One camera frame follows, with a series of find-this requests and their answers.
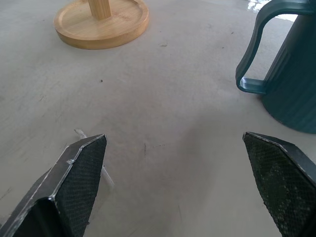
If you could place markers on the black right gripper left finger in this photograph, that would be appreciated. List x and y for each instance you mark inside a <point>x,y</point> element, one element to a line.
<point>71,187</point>

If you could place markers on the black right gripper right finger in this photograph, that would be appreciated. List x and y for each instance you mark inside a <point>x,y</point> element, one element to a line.
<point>279,182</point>

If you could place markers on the teal ribbed mug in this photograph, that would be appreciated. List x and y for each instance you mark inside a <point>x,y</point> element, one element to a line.
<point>293,81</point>

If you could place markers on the round wooden stand base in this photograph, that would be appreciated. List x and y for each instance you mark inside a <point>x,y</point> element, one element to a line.
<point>103,24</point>

